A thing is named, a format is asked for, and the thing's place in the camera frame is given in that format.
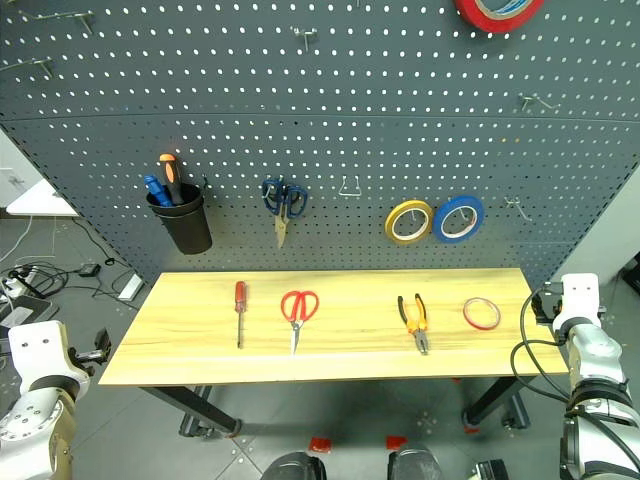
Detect orange black handled pliers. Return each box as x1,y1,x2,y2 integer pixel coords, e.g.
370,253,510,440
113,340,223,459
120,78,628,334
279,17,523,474
396,292,432,357

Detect red handled scissors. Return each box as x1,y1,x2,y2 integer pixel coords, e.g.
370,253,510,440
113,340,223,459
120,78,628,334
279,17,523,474
279,289,321,357

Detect large red tape roll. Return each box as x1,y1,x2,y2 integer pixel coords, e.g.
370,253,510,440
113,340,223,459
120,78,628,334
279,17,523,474
453,0,547,35

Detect yellow tape roll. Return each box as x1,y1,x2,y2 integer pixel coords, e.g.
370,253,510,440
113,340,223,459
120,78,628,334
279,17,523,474
383,199,435,247

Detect black plastic cup holder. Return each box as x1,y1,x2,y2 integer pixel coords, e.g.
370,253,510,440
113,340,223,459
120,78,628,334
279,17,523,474
145,181,214,256

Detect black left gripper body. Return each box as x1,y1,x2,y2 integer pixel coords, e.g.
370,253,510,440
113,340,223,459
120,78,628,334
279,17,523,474
66,345,104,377

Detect grey pegboard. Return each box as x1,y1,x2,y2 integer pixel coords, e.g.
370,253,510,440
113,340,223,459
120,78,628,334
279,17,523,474
0,0,640,290

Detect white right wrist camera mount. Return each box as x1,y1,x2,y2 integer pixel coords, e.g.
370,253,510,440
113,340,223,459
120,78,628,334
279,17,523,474
551,272,602,332

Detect white power strip with plugs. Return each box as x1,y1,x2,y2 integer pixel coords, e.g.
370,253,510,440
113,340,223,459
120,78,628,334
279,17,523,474
0,266,37,297

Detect black table leg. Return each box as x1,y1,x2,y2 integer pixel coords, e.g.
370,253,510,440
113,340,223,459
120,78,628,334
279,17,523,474
138,384,244,440
461,374,532,434

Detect white side table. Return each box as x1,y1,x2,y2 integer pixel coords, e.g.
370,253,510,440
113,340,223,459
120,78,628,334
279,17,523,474
5,178,80,218

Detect orange black handled screwdriver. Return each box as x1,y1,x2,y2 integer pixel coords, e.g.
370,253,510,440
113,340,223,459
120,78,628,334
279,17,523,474
158,152,186,207

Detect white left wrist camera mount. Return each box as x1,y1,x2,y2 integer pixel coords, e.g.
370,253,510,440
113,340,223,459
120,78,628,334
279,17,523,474
8,320,92,397

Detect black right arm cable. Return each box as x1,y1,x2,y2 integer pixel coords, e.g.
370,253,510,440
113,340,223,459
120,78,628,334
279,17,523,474
509,286,640,474

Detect thin red tape roll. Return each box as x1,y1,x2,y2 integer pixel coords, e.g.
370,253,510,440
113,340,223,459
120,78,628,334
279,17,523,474
461,296,503,332

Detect grey flat device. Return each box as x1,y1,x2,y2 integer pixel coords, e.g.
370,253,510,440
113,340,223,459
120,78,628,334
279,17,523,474
0,294,54,327

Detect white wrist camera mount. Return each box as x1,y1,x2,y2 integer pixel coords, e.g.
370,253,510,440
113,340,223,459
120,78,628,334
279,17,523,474
551,272,602,332
8,320,92,397

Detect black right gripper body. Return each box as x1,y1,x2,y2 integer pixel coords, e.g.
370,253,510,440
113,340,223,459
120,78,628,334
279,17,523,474
538,281,566,327

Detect blue handled tool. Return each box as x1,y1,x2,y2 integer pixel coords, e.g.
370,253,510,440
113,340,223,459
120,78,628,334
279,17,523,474
142,173,172,208

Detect red handled screwdriver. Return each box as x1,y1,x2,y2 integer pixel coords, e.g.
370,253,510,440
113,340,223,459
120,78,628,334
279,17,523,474
233,280,249,350

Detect dark rounded shape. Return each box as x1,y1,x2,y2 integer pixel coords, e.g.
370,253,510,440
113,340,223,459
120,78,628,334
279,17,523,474
386,446,444,480
259,450,329,480
474,459,512,480

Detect blue handled scissors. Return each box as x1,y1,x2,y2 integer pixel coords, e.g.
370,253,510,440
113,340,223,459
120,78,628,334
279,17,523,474
260,175,309,250

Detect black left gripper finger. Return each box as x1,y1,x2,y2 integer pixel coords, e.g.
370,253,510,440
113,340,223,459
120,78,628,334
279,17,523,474
93,327,113,363

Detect black floor cable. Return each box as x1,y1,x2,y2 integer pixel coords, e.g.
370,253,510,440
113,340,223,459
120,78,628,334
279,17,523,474
0,219,132,301

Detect blue tape roll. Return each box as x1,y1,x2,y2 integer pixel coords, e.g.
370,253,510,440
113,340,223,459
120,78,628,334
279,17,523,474
431,194,487,245

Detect wire loop pegboard holder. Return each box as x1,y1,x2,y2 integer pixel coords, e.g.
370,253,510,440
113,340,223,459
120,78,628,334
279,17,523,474
337,174,376,198

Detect metal pegboard hook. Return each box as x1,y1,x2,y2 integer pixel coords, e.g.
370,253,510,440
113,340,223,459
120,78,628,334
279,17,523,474
18,8,97,36
503,195,533,223
518,93,562,113
292,27,319,52
0,56,56,78

